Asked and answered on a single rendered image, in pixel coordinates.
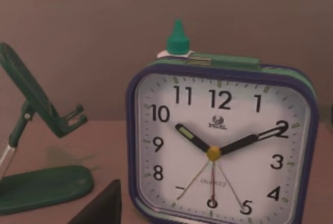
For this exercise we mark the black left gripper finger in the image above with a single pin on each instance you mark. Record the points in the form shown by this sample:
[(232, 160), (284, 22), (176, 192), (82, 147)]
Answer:
[(104, 205)]

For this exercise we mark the dark green phone stand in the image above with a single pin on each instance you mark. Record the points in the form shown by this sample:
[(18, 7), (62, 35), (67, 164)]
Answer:
[(39, 185)]

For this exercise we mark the blue square alarm clock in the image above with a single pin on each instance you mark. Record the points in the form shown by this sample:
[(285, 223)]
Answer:
[(223, 141)]

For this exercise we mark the white bottle with green cap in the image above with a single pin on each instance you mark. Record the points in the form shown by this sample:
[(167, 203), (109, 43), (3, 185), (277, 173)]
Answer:
[(178, 39)]

